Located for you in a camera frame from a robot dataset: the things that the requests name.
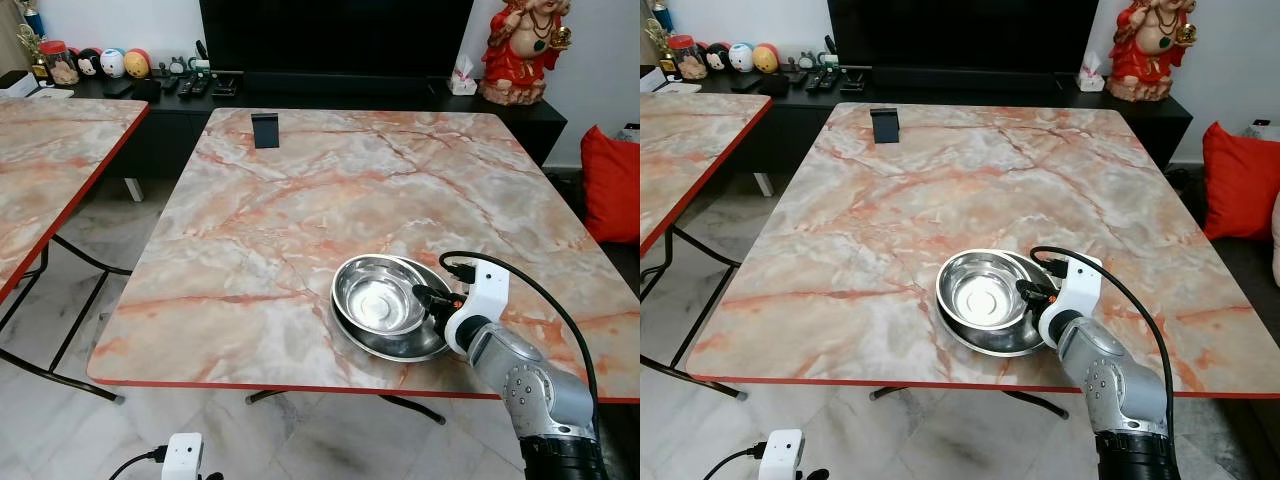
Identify round steel bowl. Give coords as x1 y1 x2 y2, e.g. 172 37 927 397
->
330 254 434 337
935 249 1037 332

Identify round steel plate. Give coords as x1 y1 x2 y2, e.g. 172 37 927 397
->
332 256 464 362
937 250 1063 359

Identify black tv console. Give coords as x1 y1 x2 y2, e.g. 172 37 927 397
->
72 72 569 183
700 66 1194 176

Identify red cushion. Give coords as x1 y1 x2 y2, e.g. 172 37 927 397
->
579 124 641 245
1201 121 1280 242

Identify white tissue box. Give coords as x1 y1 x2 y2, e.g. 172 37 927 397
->
1076 51 1107 94
448 54 480 97

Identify red gold laughing statue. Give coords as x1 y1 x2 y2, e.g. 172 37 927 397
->
1107 0 1200 104
479 0 574 107

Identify black television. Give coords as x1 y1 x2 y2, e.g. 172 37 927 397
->
827 0 1101 75
197 0 477 80

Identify gold trophy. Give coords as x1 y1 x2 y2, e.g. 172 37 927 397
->
645 0 678 77
17 0 52 82

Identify red lid snack jar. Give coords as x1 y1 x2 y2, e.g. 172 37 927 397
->
666 34 709 82
39 39 82 87

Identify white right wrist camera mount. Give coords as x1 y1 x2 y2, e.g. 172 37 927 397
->
1038 254 1104 349
443 257 510 355

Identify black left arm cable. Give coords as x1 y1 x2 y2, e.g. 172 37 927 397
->
689 444 764 480
107 447 167 480

